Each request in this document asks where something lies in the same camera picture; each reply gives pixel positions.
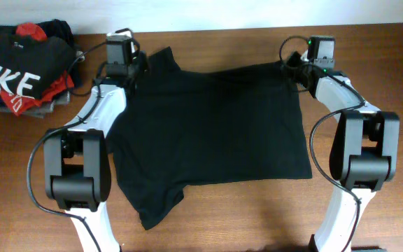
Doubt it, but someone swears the black Sydrogen t-shirt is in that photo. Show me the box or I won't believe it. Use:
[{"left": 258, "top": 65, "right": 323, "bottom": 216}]
[{"left": 107, "top": 48, "right": 312, "bottom": 230}]

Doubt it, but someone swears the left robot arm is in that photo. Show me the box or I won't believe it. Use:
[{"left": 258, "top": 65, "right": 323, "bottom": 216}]
[{"left": 36, "top": 29, "right": 148, "bottom": 251}]

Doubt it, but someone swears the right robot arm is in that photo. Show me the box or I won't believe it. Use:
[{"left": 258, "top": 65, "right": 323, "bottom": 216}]
[{"left": 281, "top": 36, "right": 400, "bottom": 252}]

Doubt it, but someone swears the grey folded t-shirt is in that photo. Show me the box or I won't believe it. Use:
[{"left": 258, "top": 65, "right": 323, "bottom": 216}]
[{"left": 0, "top": 43, "right": 86, "bottom": 119}]

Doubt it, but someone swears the navy folded t-shirt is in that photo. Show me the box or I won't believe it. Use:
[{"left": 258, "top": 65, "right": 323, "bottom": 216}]
[{"left": 0, "top": 19, "right": 84, "bottom": 108}]

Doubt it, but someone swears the red folded t-shirt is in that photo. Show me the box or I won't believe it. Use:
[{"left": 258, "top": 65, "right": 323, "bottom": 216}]
[{"left": 0, "top": 21, "right": 81, "bottom": 116}]

